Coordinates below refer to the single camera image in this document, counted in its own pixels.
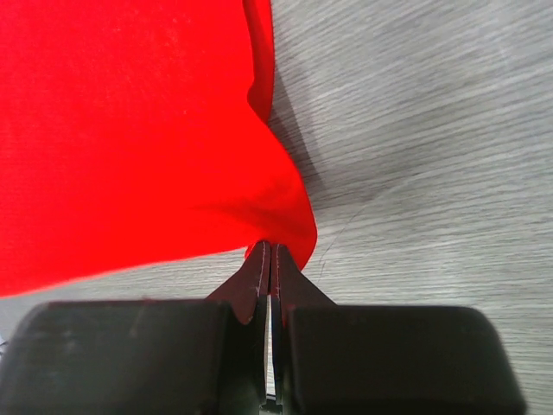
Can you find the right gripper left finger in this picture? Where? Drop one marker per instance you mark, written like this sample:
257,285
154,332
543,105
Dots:
177,356

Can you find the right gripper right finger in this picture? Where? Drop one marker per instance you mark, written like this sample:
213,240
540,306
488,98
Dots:
383,359

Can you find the red t shirt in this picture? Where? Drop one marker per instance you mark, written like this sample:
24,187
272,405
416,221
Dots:
136,133

